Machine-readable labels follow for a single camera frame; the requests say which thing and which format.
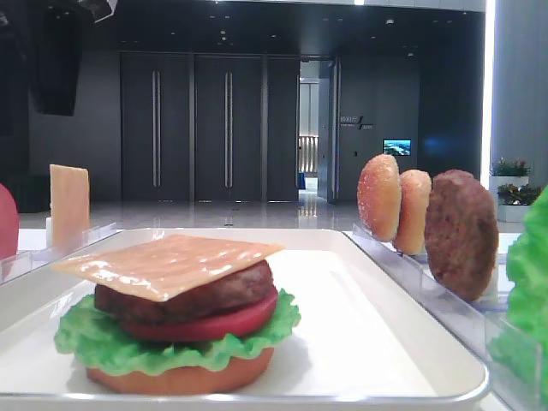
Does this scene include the red tomato slice on stack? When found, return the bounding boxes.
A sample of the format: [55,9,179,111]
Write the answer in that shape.
[120,287,278,343]

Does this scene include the red upright tomato slice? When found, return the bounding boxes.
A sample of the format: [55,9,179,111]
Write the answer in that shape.
[0,184,20,259]

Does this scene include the orange cheese slice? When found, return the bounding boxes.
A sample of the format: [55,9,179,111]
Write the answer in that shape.
[50,164,90,247]
[52,235,283,302]

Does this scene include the bottom bun slice on tray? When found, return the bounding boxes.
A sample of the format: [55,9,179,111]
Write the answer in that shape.
[86,348,274,396]

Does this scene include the clear left long acrylic rail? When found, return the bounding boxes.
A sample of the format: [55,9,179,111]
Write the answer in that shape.
[1,223,117,283]

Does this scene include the green lettuce leaf on stack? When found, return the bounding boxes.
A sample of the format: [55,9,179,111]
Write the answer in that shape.
[54,290,301,376]

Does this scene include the sesame bun top upright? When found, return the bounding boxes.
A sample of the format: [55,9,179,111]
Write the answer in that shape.
[357,154,402,241]

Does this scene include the potted plants in white planter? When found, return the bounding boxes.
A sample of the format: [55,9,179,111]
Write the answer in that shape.
[489,158,542,223]

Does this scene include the green upright lettuce leaf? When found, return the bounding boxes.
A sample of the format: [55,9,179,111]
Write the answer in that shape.
[490,190,547,402]

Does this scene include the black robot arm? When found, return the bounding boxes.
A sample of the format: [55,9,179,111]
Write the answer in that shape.
[1,1,116,135]

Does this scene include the dark double doors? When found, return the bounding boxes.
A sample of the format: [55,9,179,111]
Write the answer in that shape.
[121,53,300,201]

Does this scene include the brown upright meat patty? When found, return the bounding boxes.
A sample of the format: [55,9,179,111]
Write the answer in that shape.
[425,170,499,302]

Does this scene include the white rectangular metal tray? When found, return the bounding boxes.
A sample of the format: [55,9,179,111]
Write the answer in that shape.
[1,229,490,410]

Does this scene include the small wall monitor screen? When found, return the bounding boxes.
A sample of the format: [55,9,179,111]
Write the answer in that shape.
[383,139,411,157]

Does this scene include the brown meat patty on stack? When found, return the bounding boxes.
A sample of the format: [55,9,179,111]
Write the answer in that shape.
[94,260,273,325]

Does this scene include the plain bun slice upright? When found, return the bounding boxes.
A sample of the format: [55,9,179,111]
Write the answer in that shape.
[392,170,432,255]

